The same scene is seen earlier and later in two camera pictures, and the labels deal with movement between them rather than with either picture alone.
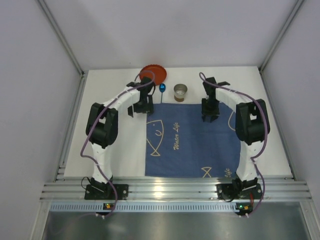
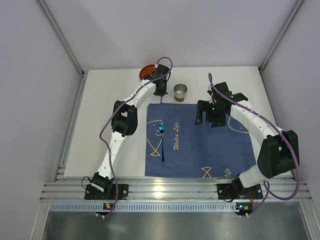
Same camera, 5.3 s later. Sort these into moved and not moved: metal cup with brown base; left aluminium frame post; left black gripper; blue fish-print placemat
Moved: left black gripper
Not moved: blue fish-print placemat; metal cup with brown base; left aluminium frame post
